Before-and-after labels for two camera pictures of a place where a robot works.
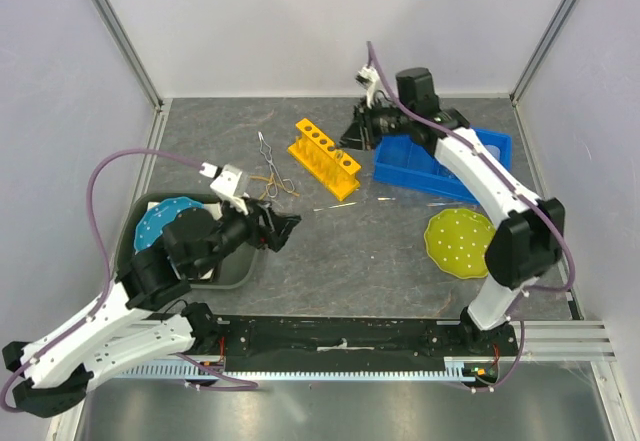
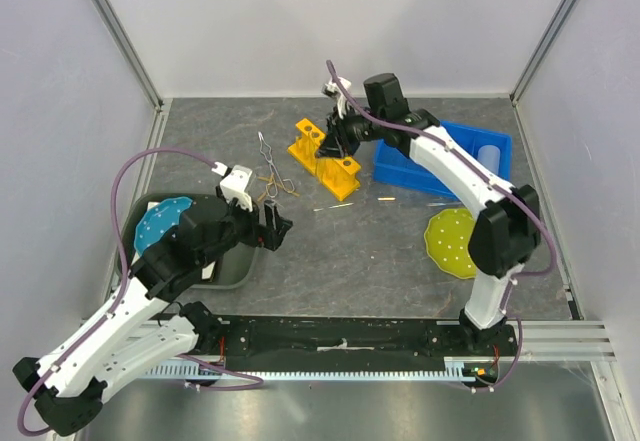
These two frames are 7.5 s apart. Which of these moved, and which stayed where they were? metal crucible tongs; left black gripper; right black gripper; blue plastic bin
Moved: right black gripper
Stayed: left black gripper; blue plastic bin; metal crucible tongs
